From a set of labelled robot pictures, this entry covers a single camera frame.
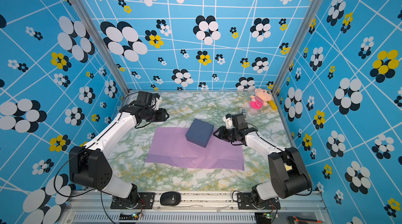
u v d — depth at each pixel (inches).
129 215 28.3
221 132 31.5
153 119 28.9
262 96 42.4
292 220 26.8
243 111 40.1
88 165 17.7
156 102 28.4
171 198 28.5
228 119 32.6
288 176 16.9
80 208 28.8
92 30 33.5
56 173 21.0
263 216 27.8
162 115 29.6
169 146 35.8
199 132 34.9
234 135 29.6
